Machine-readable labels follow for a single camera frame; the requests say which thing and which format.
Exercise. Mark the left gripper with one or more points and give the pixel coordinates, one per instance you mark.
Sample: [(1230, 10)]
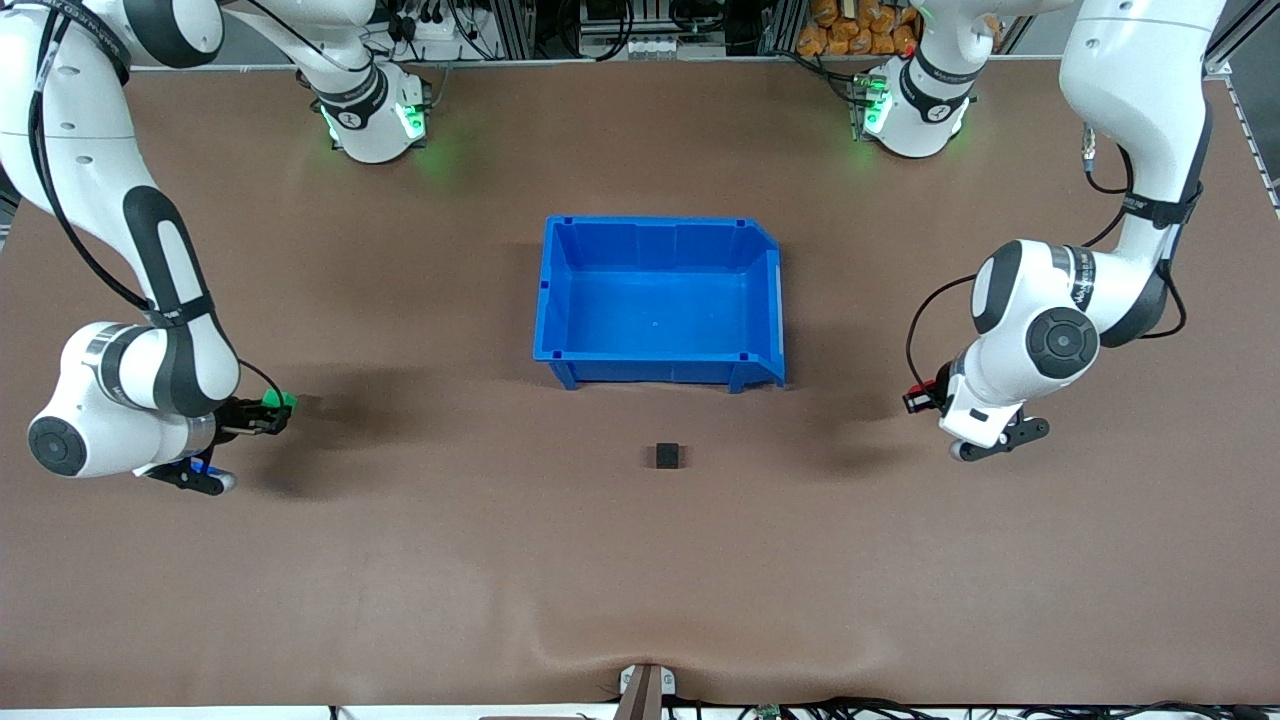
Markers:
[(938, 389)]

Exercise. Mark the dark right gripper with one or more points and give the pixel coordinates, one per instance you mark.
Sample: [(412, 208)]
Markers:
[(236, 417)]

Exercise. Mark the small green cube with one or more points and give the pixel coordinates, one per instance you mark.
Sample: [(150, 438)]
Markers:
[(280, 400)]

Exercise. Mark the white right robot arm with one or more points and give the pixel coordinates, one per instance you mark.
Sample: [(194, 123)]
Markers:
[(90, 150)]

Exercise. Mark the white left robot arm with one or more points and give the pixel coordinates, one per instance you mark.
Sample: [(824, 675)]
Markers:
[(1140, 100)]

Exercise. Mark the small black cube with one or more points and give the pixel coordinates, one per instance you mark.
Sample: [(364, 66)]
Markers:
[(668, 456)]

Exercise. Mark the blue plastic storage bin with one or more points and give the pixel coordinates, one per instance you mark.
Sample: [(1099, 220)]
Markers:
[(655, 310)]

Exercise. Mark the orange snack bag pile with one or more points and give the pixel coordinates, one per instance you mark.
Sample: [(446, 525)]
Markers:
[(850, 25)]

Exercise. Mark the white power strip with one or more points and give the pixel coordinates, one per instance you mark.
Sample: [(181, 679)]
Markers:
[(435, 40)]

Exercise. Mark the metal table clamp bracket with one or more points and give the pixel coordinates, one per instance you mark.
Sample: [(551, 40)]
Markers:
[(645, 690)]

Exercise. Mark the aluminium frame strut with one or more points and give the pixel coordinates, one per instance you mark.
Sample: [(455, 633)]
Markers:
[(1240, 35)]

